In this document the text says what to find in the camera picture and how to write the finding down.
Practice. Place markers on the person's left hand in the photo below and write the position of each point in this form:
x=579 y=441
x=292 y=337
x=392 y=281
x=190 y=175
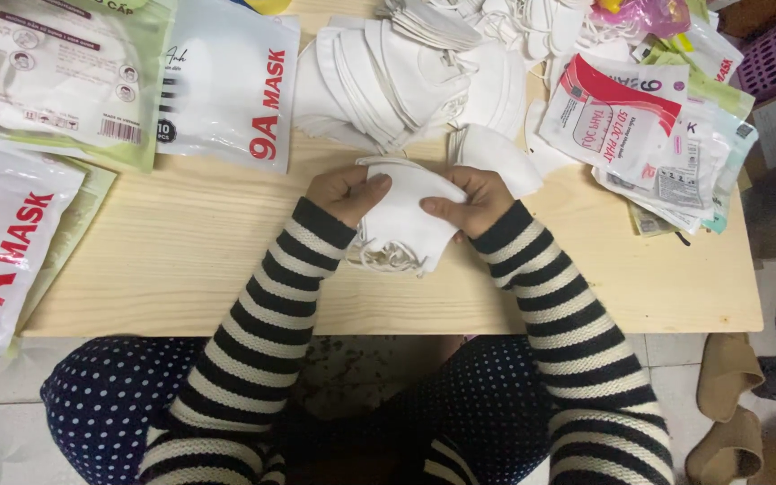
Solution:
x=335 y=192

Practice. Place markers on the person's right hand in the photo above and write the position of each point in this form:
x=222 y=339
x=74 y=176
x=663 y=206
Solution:
x=486 y=202

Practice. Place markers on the bundle of white masks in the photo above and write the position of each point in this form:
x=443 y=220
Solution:
x=405 y=226

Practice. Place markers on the single folded white mask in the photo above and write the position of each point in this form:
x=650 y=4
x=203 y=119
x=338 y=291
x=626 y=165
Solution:
x=502 y=158

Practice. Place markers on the pile of loose white masks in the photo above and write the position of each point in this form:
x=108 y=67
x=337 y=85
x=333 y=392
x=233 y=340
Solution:
x=395 y=81

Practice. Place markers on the white red-lettered mask packet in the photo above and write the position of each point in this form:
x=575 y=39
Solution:
x=4 y=249
x=233 y=87

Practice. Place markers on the heap of empty mask packets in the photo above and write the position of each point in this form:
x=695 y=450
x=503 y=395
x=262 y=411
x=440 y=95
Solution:
x=651 y=141

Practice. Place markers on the yellow object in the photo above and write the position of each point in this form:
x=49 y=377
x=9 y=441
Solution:
x=270 y=5

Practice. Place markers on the pink plastic bag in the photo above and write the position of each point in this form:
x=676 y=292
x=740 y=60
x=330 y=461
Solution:
x=644 y=15

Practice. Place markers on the pale green packet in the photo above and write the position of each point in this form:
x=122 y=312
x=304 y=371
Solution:
x=78 y=209

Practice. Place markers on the beige slipper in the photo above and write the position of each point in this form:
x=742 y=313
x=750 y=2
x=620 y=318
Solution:
x=728 y=451
x=728 y=374

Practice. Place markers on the large green mask packet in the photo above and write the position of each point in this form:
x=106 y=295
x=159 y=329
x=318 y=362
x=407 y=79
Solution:
x=58 y=74

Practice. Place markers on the navy polka dot trousers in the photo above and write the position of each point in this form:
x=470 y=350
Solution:
x=108 y=404

